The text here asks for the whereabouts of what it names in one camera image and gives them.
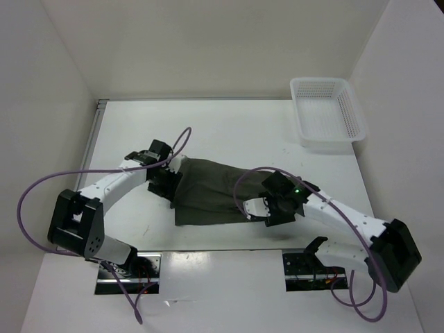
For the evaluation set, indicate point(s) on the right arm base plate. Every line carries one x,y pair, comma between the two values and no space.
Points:
301,266

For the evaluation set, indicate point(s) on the aluminium table edge rail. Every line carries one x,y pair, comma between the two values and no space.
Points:
94,132

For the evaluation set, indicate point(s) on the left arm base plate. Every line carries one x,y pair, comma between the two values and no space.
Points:
147,269

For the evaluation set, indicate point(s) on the dark green shorts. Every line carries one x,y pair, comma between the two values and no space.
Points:
204,195

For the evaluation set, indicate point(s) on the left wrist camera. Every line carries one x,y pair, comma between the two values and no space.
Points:
175,164

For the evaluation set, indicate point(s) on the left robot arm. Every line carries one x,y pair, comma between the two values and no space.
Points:
78,225

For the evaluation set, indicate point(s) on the white plastic basket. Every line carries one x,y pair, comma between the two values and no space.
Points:
327,111

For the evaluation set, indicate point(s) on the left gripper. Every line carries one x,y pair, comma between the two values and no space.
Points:
168,191

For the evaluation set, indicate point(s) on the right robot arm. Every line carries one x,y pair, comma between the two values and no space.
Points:
386,249

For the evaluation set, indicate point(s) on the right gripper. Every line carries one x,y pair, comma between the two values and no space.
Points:
276,218

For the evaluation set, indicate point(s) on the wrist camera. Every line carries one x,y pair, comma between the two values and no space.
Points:
175,164
256,208

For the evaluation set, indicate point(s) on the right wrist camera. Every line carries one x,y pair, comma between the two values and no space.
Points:
256,208

